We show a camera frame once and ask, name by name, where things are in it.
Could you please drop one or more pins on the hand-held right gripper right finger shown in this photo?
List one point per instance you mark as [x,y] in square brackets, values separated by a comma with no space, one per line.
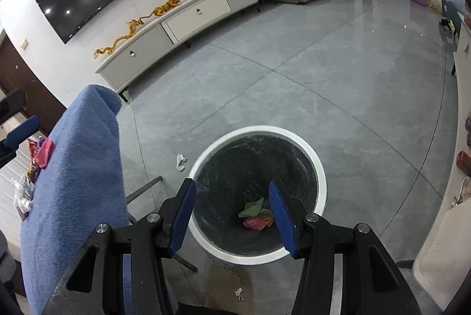
[283,223]

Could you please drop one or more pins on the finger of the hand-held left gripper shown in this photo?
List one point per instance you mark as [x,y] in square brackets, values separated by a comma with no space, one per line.
[22,133]

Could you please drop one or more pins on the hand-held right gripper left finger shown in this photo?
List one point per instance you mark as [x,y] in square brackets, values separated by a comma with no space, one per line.
[182,215]

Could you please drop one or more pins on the pink wrapper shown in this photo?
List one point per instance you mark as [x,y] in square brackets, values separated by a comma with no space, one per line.
[44,153]

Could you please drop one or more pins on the white round trash bin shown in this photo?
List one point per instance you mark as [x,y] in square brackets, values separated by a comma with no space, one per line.
[257,131]

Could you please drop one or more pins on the red foil snack wrapper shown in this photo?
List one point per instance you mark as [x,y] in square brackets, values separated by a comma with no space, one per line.
[32,147]

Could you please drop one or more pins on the green paper wrapper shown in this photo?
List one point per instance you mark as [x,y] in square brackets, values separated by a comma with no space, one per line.
[254,207]

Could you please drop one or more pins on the grey metal table leg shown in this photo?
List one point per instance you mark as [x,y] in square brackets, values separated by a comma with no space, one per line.
[145,188]
[186,263]

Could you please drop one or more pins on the crumpled white tissue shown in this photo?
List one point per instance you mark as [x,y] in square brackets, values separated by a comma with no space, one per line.
[180,161]

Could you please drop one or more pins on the brown door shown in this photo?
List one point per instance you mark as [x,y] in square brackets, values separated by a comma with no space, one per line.
[22,75]

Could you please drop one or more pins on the white plastic wrappers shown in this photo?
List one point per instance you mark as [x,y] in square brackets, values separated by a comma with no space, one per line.
[22,193]

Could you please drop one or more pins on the blue carpet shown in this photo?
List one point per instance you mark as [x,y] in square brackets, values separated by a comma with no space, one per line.
[73,171]

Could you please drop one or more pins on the golden dragon decoration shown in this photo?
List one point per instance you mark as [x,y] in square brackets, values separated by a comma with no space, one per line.
[140,20]

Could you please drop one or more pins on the white coffee table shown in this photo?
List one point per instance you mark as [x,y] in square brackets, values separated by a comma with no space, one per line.
[460,171]

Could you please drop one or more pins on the red can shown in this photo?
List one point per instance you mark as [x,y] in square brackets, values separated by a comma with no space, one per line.
[463,162]

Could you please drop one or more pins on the white television cabinet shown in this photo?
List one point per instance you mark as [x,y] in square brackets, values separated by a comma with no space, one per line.
[191,13]

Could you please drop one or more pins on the wall switch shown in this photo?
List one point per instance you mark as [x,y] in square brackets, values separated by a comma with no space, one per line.
[24,43]

